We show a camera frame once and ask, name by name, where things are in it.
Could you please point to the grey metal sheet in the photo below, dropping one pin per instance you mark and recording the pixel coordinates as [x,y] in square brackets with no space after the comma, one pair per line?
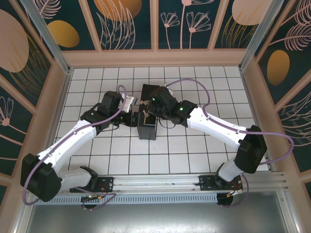
[155,218]

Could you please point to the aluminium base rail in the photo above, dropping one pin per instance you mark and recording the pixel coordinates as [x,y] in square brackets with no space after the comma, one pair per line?
[155,182]

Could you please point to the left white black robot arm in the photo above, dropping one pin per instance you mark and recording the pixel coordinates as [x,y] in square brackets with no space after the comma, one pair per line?
[73,136]

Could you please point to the aluminium corner post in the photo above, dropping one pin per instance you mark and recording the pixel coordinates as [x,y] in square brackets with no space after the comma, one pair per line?
[262,36]
[48,36]

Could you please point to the aluminium frame bar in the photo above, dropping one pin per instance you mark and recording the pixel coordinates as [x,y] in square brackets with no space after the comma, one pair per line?
[289,213]
[23,216]

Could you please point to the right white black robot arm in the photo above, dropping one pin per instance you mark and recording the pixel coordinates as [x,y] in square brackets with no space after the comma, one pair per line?
[213,126]

